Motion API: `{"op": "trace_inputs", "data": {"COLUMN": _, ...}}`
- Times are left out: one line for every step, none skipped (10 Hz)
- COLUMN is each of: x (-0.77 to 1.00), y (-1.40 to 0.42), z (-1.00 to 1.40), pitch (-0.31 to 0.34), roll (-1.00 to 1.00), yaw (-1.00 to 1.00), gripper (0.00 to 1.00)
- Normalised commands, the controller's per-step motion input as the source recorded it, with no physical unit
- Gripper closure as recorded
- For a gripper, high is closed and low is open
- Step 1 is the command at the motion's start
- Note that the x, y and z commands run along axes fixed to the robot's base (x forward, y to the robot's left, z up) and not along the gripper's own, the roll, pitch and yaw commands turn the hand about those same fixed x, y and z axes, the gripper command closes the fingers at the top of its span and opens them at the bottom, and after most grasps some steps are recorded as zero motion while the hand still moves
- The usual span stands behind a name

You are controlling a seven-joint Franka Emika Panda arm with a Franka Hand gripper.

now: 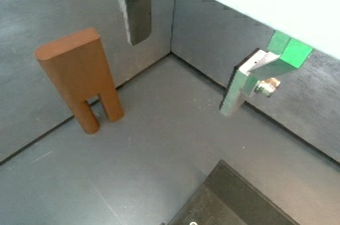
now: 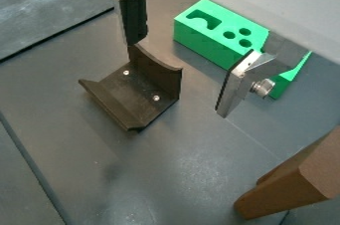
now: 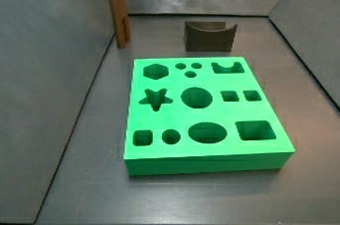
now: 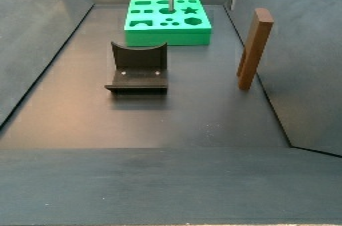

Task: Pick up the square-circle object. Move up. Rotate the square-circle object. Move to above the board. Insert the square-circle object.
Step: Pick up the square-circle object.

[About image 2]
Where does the gripper right finger metal plate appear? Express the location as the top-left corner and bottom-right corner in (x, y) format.
(215, 50), (292, 117)

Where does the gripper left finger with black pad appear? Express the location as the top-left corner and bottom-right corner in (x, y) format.
(116, 0), (149, 46)

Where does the green shape sorting board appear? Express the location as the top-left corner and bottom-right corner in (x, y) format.
(172, 0), (313, 101)

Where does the black curved holder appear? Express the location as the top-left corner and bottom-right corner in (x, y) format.
(79, 44), (181, 130)

